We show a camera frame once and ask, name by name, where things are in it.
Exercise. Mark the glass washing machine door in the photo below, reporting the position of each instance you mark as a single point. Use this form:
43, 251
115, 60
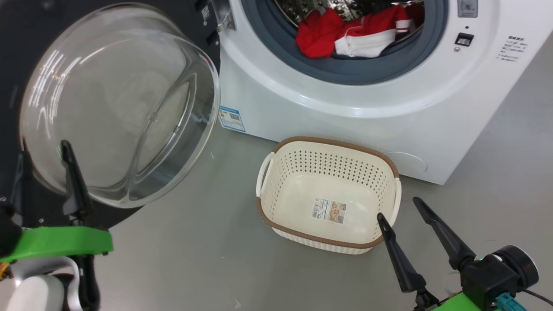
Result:
108, 108

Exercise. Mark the product label sticker with barcode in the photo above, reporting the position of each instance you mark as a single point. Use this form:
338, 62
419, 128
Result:
329, 211

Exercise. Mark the steel washer drum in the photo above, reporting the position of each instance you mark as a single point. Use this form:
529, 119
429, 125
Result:
345, 6

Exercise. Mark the white washing machine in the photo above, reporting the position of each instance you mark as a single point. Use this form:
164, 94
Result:
345, 116

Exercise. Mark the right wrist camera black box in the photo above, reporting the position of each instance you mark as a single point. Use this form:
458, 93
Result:
497, 272

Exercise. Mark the metal door hinge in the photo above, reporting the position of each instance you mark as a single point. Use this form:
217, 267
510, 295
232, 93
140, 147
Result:
224, 17

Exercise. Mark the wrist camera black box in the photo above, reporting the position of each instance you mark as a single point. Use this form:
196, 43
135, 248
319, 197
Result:
7, 229
497, 272

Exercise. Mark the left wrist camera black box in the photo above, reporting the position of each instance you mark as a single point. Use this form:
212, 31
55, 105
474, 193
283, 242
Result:
7, 229

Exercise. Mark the blue energy label sticker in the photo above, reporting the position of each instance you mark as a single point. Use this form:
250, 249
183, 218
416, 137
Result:
232, 119

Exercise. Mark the grey rubber door seal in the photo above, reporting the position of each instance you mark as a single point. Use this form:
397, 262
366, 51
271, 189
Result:
345, 71

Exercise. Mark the grey warning sticker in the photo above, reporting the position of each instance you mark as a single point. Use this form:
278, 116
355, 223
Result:
467, 7

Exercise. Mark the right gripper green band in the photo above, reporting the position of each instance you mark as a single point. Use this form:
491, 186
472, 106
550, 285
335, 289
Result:
458, 304

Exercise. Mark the red and white garment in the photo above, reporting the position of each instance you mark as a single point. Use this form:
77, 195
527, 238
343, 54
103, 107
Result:
319, 36

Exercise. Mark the cream perforated laundry basket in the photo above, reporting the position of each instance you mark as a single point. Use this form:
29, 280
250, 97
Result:
328, 181

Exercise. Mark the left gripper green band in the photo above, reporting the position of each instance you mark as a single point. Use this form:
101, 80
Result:
65, 242

